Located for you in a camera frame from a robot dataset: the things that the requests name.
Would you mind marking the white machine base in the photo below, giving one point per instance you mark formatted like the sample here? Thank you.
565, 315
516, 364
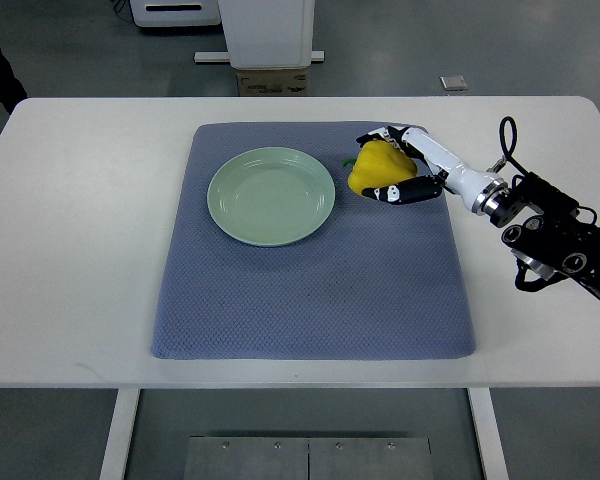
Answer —
265, 35

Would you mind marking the light green plate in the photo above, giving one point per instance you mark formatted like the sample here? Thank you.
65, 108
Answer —
271, 196

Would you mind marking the yellow bell pepper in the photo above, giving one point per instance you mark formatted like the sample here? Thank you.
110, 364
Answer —
379, 164

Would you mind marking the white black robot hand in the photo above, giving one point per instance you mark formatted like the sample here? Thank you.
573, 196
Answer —
438, 170

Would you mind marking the white cabinet with slot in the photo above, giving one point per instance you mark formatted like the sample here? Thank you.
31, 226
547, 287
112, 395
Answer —
173, 13

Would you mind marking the small grey floor plate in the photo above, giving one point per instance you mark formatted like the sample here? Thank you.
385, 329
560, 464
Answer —
453, 83

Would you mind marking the blue quilted mat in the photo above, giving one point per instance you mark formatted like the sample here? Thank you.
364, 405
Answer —
374, 282

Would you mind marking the white right table leg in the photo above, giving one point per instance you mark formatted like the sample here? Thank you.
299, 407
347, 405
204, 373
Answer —
487, 433

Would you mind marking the metal base plate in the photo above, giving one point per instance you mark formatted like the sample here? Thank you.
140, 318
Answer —
308, 458

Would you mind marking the white left table leg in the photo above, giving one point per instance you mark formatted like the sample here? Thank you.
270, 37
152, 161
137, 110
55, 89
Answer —
120, 434

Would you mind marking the cardboard box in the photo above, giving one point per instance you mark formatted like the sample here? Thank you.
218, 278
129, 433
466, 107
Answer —
272, 83

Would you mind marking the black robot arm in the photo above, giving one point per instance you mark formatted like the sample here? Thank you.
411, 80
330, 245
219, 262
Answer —
552, 236

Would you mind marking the white table leg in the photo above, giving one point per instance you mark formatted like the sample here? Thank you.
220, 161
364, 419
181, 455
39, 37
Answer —
487, 433
120, 434

